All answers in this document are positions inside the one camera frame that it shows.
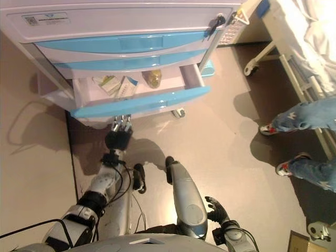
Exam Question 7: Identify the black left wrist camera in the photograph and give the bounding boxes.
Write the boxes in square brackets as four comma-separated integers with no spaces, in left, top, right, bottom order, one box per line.
[101,153,124,169]

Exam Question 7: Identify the black right robot foot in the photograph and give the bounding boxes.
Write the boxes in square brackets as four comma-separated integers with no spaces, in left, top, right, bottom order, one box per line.
[164,155,176,170]

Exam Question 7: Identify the blue bed end panel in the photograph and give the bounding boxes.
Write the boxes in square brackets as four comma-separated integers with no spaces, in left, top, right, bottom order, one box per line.
[256,0,271,18]

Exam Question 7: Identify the white hospital bed frame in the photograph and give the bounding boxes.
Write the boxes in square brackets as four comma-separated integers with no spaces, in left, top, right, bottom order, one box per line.
[243,0,336,161]

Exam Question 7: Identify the white bed caster wheel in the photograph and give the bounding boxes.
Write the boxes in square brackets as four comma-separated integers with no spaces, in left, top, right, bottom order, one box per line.
[243,59,260,77]

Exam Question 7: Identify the shallow blue-front cart drawer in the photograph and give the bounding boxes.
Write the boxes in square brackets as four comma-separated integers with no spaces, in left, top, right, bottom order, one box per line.
[54,49,207,71]
[35,30,224,55]

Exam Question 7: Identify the cart label sticker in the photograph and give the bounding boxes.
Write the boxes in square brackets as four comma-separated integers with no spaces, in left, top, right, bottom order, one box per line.
[22,13,68,27]

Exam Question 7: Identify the white wheeled stand base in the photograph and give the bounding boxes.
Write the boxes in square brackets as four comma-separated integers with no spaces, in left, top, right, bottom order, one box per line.
[307,221,332,242]

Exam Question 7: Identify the yellow pill medicine bottle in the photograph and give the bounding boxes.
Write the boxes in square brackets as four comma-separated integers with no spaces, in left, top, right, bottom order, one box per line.
[142,69,163,89]

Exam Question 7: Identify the black left robot foot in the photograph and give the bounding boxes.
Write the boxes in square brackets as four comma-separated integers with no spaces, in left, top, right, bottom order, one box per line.
[132,163,147,195]

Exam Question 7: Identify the white bed sheet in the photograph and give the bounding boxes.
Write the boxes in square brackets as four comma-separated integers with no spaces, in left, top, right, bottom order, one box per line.
[275,0,336,94]

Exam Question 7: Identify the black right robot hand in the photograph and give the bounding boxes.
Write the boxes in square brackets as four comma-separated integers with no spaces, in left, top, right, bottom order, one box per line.
[204,195,231,226]

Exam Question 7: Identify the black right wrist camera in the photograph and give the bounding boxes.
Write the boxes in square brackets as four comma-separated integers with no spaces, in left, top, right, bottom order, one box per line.
[212,228,224,245]

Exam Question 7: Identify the person's leg blue jeans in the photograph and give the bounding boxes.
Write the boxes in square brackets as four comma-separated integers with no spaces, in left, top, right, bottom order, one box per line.
[288,157,336,194]
[271,97,336,132]

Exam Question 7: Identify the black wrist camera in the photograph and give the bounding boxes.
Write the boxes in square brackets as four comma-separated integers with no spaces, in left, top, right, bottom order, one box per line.
[212,228,224,245]
[101,153,124,169]

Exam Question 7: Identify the green white medicine box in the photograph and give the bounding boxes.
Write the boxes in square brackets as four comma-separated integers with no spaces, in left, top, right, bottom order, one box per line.
[99,76,122,96]

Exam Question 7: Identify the person's right red white sneaker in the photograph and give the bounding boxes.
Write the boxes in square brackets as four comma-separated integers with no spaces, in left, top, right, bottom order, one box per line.
[259,122,279,137]

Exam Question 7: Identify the blue white medicine box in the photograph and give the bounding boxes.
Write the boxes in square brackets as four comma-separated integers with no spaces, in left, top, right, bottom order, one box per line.
[115,76,139,100]

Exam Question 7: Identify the person's red white sneaker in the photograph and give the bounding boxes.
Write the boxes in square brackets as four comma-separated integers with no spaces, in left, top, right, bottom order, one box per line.
[259,122,279,137]
[275,153,312,177]

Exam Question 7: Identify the black cart lock keys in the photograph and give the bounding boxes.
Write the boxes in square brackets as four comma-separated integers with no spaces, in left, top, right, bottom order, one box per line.
[206,13,226,41]

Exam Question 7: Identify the person's left leg blue jeans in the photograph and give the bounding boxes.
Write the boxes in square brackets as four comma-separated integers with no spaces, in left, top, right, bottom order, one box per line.
[288,157,336,194]

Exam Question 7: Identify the white medical cart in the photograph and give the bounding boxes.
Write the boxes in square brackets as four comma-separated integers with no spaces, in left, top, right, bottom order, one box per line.
[0,4,234,130]

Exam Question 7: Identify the brown cardboard box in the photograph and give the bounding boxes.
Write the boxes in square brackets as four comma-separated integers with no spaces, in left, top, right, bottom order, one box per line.
[287,230,336,252]

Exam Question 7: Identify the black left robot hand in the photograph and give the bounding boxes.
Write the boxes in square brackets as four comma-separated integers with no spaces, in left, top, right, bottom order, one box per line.
[106,114,135,154]

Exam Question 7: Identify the white side bin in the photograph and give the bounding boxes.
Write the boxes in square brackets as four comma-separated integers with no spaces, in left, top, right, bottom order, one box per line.
[36,70,76,107]

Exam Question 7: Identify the black tether cable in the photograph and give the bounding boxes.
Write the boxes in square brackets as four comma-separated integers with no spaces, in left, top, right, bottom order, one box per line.
[0,218,76,250]

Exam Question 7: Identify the deep blue-front cart drawer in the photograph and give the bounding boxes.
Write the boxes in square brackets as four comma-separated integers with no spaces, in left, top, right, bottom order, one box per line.
[69,64,212,119]

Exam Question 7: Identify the white perforated side basket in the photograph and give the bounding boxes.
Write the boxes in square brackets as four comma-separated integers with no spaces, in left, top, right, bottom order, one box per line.
[217,5,250,47]

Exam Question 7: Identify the black robot foot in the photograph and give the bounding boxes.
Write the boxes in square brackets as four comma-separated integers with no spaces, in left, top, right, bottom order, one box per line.
[164,155,176,170]
[132,163,147,195]

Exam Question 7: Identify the person's left red white sneaker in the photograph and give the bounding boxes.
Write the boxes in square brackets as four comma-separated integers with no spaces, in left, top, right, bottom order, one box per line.
[275,153,312,177]

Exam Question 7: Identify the light blue waste bin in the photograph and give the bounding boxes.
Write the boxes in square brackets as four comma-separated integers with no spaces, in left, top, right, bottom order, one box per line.
[201,59,215,77]

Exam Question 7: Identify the person's right leg blue jeans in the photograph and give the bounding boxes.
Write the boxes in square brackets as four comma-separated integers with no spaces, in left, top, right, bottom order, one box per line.
[271,97,336,132]

